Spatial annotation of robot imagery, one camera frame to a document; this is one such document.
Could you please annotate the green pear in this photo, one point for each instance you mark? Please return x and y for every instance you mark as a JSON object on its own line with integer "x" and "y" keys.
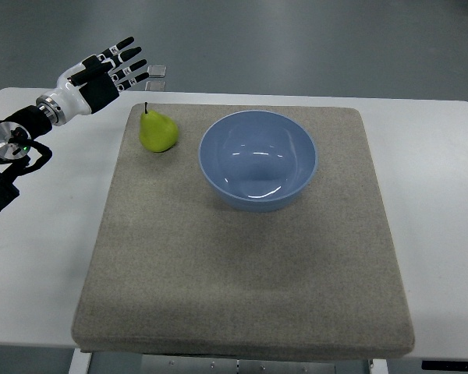
{"x": 158, "y": 132}

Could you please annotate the lower floor plate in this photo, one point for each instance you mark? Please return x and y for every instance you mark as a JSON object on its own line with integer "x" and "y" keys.
{"x": 155, "y": 85}

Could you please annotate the blue bowl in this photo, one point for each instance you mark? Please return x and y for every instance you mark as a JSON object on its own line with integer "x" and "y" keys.
{"x": 257, "y": 161}

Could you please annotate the upper floor plate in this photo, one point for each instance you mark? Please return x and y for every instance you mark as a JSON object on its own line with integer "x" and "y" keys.
{"x": 156, "y": 71}

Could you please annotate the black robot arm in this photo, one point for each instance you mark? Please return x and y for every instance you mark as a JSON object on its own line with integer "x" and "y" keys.
{"x": 20, "y": 151}

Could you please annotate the floor plate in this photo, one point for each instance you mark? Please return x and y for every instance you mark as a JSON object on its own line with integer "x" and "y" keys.
{"x": 155, "y": 85}
{"x": 156, "y": 71}

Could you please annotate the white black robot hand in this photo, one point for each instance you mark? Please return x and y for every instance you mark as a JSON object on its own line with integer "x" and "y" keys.
{"x": 88, "y": 87}

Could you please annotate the white table frame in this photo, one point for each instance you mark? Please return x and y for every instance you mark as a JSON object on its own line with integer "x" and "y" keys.
{"x": 170, "y": 364}

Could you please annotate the beige fabric mat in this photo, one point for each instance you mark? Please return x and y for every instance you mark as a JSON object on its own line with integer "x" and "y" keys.
{"x": 176, "y": 271}

